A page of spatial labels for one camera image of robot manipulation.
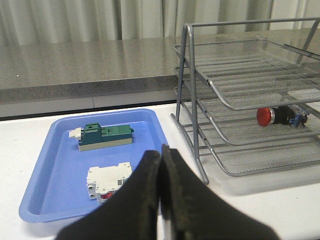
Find silver mesh tray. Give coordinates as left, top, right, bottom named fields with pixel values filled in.
left=180, top=68, right=320, bottom=146
left=173, top=38, right=320, bottom=111
left=173, top=91, right=320, bottom=178

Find green knife switch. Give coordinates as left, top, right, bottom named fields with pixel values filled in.
left=68, top=123, right=134, bottom=151

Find blue plastic tray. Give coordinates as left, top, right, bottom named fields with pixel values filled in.
left=19, top=109, right=167, bottom=223

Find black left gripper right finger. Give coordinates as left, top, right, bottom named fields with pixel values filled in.
left=158, top=145, right=279, bottom=240

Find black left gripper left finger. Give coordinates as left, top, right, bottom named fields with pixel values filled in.
left=56, top=150, right=161, bottom=240

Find silver mesh rack frame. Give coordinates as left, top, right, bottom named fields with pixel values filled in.
left=171, top=17, right=320, bottom=184

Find red emergency stop button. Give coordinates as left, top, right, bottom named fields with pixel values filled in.
left=256, top=105, right=310, bottom=128

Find dark stone counter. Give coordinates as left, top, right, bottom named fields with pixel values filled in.
left=0, top=27, right=320, bottom=106

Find white circuit breaker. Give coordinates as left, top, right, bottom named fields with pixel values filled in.
left=86, top=162, right=133, bottom=205

